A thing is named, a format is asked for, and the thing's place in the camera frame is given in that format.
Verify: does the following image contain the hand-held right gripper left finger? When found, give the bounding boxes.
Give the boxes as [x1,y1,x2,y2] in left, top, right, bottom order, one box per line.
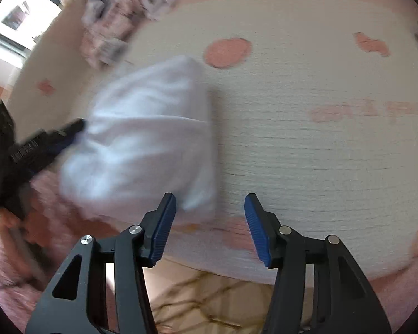
[25,192,178,334]

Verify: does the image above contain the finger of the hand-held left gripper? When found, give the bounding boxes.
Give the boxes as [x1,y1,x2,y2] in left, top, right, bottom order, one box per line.
[38,117,88,168]

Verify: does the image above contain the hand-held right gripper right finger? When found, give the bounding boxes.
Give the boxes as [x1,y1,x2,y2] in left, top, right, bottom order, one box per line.
[244,193,392,334]

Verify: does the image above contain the white shirt with navy trim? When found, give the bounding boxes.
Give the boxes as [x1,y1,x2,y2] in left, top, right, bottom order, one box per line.
[57,55,220,225]

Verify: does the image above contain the pile of pink white clothes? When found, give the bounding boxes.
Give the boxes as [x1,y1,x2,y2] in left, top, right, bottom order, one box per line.
[59,0,178,68]

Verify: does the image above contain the person's left hand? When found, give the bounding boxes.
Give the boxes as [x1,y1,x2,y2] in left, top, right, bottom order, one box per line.
[0,214,23,249]

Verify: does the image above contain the pink cream printed blanket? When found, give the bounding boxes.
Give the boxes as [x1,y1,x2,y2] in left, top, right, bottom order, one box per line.
[0,0,418,286]

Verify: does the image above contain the window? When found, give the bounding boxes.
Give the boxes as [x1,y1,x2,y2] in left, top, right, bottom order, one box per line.
[0,0,68,63]

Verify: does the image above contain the pink fuzzy bed cover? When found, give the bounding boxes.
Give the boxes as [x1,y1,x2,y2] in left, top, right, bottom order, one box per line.
[369,261,418,321]

